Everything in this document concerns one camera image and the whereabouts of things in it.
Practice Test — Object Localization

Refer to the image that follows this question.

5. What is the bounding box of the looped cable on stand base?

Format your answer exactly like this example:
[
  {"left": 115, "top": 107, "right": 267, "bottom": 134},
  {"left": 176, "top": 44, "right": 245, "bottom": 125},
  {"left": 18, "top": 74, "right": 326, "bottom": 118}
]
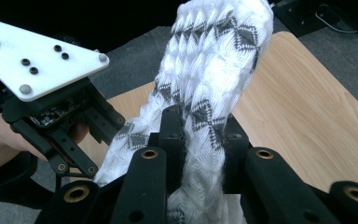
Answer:
[{"left": 315, "top": 3, "right": 358, "bottom": 34}]

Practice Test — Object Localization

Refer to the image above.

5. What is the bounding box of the black chair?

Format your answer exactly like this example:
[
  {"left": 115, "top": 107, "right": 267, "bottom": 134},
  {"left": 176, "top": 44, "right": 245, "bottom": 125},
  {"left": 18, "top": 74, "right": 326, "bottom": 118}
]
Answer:
[{"left": 0, "top": 151, "right": 59, "bottom": 210}]

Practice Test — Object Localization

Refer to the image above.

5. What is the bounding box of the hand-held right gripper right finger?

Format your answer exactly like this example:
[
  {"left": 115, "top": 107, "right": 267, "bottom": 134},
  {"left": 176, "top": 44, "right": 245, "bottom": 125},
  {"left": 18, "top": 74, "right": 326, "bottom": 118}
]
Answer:
[{"left": 222, "top": 115, "right": 251, "bottom": 194}]

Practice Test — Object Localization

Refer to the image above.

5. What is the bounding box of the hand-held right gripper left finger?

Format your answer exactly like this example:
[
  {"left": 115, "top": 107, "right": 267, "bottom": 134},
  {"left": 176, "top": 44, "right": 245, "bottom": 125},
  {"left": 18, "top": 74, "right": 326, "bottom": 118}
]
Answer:
[{"left": 150, "top": 105, "right": 187, "bottom": 194}]

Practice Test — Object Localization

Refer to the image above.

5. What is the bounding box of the white patterned cloth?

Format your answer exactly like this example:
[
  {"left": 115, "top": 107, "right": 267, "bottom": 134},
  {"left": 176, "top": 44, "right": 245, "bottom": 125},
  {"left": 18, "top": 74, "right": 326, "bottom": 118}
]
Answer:
[{"left": 92, "top": 0, "right": 274, "bottom": 224}]

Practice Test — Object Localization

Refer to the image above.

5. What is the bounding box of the black stand base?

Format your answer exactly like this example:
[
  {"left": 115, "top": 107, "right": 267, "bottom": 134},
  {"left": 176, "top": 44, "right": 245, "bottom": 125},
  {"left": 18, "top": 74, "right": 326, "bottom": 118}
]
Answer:
[{"left": 273, "top": 0, "right": 358, "bottom": 38}]

